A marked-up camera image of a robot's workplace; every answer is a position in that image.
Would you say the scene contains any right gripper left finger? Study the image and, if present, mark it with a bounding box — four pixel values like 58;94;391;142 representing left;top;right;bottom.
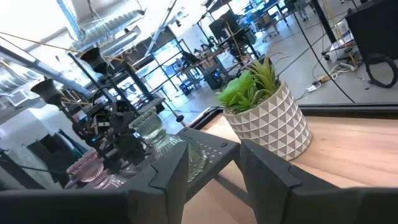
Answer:
0;142;190;224

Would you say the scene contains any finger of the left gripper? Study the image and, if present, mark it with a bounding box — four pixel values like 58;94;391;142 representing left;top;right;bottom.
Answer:
98;145;123;175
115;133;147;170

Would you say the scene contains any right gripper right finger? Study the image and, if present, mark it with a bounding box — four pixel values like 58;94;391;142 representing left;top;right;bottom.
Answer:
238;139;398;224

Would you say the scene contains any pink glass candle holder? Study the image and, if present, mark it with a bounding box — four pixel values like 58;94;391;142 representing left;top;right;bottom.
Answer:
66;149;127;190

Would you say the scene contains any tall black candlestick holder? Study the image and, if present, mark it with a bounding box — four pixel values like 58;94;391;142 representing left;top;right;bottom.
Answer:
30;78;82;132
80;47;137;113

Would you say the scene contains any clear glass candle holder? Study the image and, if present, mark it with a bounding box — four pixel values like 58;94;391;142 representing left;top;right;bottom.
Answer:
129;107;208;183

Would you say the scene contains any succulent in white patterned pot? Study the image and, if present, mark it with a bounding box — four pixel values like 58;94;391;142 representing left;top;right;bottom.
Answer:
216;57;313;162

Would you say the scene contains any black perforated metal rack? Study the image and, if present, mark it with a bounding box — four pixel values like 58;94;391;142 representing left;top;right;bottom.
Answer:
118;127;251;206

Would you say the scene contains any white power adapter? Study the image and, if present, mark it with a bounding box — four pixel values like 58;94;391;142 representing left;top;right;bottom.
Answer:
306;81;322;93

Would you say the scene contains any black metal table frame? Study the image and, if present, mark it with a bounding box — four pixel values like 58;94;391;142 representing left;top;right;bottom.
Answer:
188;104;398;130

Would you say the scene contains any long black floor cable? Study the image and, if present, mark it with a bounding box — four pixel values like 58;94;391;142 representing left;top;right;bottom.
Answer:
290;6;356;104

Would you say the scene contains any coiled black cable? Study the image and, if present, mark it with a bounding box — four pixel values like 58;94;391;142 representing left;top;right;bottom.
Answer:
363;52;398;89

